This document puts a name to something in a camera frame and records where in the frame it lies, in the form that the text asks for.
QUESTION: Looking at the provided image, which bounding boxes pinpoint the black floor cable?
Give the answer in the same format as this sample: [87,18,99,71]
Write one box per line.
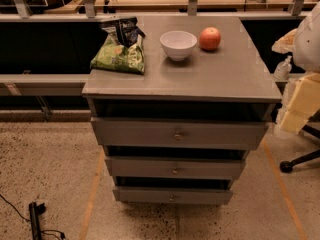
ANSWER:
[0,193,67,240]

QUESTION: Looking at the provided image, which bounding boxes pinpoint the middle grey drawer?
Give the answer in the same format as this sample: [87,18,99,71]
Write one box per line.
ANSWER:
[106,156,245,180]

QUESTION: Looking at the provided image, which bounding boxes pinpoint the black power strip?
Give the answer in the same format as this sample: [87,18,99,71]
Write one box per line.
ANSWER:
[28,202,46,240]

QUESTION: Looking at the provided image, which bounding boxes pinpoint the yellow foam block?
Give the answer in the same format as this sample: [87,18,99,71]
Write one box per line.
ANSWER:
[274,73,320,139]

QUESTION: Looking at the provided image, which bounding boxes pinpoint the green jalapeno chip bag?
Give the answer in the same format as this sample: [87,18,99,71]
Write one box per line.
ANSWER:
[90,36,145,74]

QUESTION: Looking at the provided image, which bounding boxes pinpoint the grey drawer cabinet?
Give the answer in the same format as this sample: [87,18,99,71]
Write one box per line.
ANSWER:
[82,16,281,191]

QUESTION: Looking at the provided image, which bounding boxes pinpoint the white ceramic bowl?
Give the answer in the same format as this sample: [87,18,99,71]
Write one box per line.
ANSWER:
[160,31,197,61]

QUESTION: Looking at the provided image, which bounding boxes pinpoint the red apple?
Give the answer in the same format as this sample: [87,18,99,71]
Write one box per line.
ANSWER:
[199,27,221,51]

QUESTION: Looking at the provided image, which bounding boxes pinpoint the black office chair base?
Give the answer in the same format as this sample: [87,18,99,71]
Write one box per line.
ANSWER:
[278,113,320,174]

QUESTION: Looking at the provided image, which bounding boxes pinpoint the grey drawer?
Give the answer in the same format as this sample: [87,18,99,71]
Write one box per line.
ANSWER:
[91,117,268,150]
[106,156,245,180]
[113,186,233,205]

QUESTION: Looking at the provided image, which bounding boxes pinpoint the bottom grey drawer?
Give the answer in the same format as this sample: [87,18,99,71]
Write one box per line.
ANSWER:
[113,186,233,205]

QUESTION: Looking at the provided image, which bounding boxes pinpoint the dark blue chip bag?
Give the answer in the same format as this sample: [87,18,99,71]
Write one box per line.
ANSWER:
[99,16,146,47]

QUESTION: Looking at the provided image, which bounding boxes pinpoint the top grey drawer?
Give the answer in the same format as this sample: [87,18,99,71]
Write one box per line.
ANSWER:
[91,117,268,150]

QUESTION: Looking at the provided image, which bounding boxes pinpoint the clear pump bottle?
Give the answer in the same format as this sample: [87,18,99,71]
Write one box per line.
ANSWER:
[273,55,292,80]

